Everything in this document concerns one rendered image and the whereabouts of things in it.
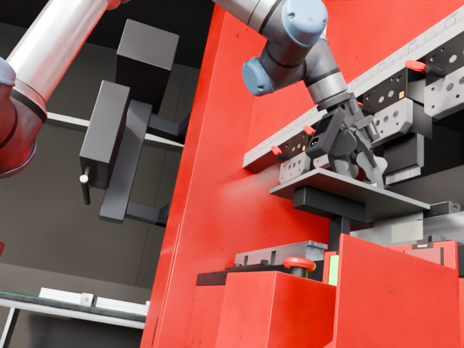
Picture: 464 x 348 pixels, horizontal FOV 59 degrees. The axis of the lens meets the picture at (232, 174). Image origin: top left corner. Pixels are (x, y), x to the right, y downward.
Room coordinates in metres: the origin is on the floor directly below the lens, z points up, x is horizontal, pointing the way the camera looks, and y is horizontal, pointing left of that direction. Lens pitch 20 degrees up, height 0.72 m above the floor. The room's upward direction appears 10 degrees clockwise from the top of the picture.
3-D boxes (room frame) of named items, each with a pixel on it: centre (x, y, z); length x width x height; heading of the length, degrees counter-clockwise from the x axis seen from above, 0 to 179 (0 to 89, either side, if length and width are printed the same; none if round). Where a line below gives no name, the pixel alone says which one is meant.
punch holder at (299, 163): (1.25, -0.22, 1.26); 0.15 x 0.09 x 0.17; 21
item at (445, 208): (0.82, -0.39, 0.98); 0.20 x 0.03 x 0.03; 21
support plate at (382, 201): (0.80, -0.24, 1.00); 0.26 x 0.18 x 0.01; 111
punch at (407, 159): (0.85, -0.38, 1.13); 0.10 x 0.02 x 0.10; 21
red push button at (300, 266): (0.51, -0.10, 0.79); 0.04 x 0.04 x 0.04
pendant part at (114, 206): (1.85, 0.54, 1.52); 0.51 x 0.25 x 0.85; 14
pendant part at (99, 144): (1.78, 0.61, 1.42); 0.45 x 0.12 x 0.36; 14
